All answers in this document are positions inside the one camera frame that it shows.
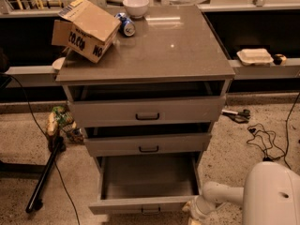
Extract grey bottom drawer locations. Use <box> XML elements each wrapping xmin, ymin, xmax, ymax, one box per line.
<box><xmin>89</xmin><ymin>152</ymin><xmax>201</xmax><ymax>215</ymax></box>

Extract grey drawer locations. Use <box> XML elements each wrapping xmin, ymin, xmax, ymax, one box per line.
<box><xmin>84</xmin><ymin>122</ymin><xmax>212</xmax><ymax>157</ymax></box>
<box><xmin>89</xmin><ymin>152</ymin><xmax>201</xmax><ymax>215</ymax></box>
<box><xmin>64</xmin><ymin>81</ymin><xmax>226</xmax><ymax>128</ymax></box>

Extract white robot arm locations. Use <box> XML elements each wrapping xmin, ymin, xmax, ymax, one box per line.
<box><xmin>183</xmin><ymin>161</ymin><xmax>300</xmax><ymax>225</ymax></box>

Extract grey middle drawer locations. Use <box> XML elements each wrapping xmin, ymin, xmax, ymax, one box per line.
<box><xmin>84</xmin><ymin>122</ymin><xmax>212</xmax><ymax>157</ymax></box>

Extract grey top drawer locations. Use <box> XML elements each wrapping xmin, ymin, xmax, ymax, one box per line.
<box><xmin>64</xmin><ymin>81</ymin><xmax>226</xmax><ymax>128</ymax></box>

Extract grey drawer cabinet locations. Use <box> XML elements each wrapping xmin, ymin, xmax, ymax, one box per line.
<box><xmin>55</xmin><ymin>5</ymin><xmax>236</xmax><ymax>161</ymax></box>

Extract black scissors on floor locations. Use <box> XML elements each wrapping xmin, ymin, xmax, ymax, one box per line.
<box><xmin>221</xmin><ymin>109</ymin><xmax>250</xmax><ymax>124</ymax></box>

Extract black stand leg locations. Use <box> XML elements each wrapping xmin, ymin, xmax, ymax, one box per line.
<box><xmin>25</xmin><ymin>136</ymin><xmax>64</xmax><ymax>214</ymax></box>

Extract colourful snack bag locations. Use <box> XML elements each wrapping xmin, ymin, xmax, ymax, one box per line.
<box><xmin>46</xmin><ymin>106</ymin><xmax>83</xmax><ymax>143</ymax></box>

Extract white foam takeout container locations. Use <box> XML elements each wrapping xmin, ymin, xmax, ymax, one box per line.
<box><xmin>236</xmin><ymin>49</ymin><xmax>273</xmax><ymax>66</ymax></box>

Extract small yellow black object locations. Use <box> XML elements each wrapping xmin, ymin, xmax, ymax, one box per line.
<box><xmin>273</xmin><ymin>54</ymin><xmax>287</xmax><ymax>66</ymax></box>

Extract blue soda can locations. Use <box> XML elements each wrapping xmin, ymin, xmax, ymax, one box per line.
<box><xmin>115</xmin><ymin>12</ymin><xmax>135</xmax><ymax>37</ymax></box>

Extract brown cardboard box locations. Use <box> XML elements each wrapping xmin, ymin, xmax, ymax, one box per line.
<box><xmin>52</xmin><ymin>0</ymin><xmax>121</xmax><ymax>63</ymax></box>

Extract white bowl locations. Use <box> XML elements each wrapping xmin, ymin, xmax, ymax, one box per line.
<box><xmin>123</xmin><ymin>0</ymin><xmax>149</xmax><ymax>19</ymax></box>

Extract black power adapter with cable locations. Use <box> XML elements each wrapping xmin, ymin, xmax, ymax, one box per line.
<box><xmin>246</xmin><ymin>96</ymin><xmax>299</xmax><ymax>169</ymax></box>

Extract black cable on left floor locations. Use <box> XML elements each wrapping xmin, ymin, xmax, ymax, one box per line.
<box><xmin>0</xmin><ymin>72</ymin><xmax>82</xmax><ymax>225</ymax></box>

